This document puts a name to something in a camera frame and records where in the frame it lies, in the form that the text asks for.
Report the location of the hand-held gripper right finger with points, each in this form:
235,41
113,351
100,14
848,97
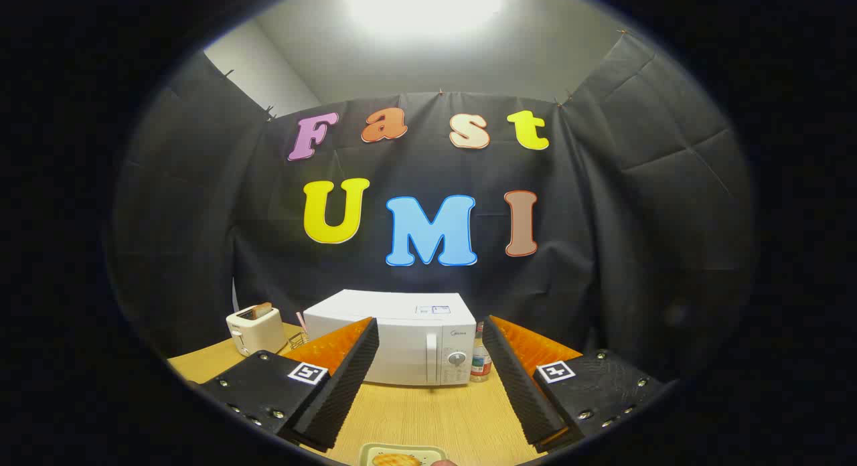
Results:
522,392

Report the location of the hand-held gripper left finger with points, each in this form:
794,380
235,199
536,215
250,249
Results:
341,392

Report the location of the white microwave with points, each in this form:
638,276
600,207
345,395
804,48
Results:
415,345

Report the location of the round bread bun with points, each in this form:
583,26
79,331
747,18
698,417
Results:
396,460

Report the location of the clear plastic water bottle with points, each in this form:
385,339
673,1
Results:
479,365

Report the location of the white square plate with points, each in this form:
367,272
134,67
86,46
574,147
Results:
375,450

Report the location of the pink straw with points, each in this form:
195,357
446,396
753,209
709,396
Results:
300,321

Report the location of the white toaster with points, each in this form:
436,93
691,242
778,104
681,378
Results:
258,333

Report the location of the toast slice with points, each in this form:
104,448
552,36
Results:
262,311

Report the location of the black backdrop cloth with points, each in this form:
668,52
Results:
201,218

